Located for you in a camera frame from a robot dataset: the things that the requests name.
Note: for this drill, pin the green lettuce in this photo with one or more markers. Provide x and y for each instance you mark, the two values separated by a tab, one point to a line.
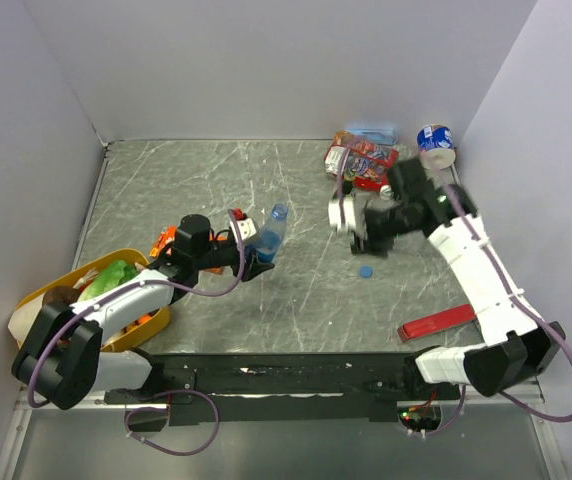
117	273

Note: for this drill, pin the black base frame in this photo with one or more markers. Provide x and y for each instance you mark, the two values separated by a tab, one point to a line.
267	387

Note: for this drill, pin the light blue box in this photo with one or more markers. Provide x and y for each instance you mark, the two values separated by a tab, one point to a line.
380	136

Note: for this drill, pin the green white bottle cap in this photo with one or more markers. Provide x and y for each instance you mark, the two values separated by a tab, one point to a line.
386	191

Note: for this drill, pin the red snack bag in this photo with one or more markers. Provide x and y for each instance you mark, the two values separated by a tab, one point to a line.
365	164

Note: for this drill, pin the red rectangular box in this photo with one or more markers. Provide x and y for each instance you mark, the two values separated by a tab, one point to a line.
436	323

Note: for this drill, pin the solid blue bottle cap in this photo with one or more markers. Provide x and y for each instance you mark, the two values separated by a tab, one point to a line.
365	272

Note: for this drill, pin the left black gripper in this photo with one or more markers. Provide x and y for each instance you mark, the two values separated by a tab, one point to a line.
255	267

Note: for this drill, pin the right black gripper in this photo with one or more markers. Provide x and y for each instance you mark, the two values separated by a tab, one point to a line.
367	243

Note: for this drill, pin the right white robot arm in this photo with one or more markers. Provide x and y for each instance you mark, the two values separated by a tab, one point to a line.
514	346

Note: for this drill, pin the yellow basket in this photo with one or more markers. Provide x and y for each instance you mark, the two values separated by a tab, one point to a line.
118	342

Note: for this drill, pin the brown white paper roll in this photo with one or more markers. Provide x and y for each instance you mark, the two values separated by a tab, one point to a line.
23	318

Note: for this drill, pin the blue label water bottle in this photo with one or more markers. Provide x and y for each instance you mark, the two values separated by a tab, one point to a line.
272	233

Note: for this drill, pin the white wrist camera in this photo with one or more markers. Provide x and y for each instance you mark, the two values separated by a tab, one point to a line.
243	228
346	215

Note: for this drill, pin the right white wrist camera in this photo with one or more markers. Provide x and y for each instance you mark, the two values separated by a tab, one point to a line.
346	215

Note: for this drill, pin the orange razor box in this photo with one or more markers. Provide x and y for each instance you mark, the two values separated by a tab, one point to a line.
167	235

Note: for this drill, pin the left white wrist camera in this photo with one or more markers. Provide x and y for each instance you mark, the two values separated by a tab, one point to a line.
243	228

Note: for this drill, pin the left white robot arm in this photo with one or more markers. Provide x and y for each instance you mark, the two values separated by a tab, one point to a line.
61	360

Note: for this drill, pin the carrot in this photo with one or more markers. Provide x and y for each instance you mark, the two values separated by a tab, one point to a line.
138	322

